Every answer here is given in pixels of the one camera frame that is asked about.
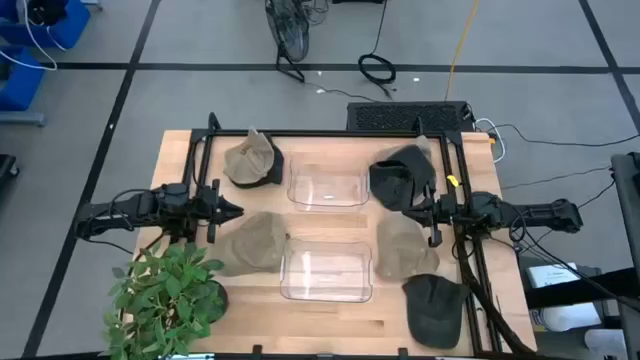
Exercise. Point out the small black table clamp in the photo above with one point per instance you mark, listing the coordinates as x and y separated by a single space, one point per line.
402 352
257 351

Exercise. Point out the black plant pot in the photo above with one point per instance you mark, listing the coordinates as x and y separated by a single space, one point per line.
222 300

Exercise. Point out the grey platform base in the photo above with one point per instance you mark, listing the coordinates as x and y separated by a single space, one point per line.
20 119

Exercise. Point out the silver bracket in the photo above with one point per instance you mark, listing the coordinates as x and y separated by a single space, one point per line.
190 357

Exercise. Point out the black aluminium frame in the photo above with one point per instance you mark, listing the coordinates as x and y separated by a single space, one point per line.
325 133

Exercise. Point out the black floor fan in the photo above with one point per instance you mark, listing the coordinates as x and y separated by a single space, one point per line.
290 30

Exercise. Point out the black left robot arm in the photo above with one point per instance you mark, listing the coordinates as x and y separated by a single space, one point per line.
125 207

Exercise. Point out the blue storage bin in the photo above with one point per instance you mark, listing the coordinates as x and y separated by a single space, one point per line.
20 85
75 25

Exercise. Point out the black bar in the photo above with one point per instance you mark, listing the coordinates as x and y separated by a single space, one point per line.
575 292

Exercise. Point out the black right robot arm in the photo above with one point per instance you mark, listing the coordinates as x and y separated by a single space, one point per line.
525 212

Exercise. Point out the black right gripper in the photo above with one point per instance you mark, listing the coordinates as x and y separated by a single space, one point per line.
442 210

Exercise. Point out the clear plastic bin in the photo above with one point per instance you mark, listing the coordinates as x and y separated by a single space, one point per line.
327 187
327 270

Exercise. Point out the white box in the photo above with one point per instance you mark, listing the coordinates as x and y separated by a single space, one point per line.
555 275

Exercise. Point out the black vented computer case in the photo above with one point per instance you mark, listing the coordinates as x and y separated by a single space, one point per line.
400 116

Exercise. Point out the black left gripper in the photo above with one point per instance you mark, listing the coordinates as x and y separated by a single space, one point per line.
202 205

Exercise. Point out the green leafy plant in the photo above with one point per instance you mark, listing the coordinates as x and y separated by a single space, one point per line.
165 290

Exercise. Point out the black device in bin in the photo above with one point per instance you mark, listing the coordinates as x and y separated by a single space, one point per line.
47 10

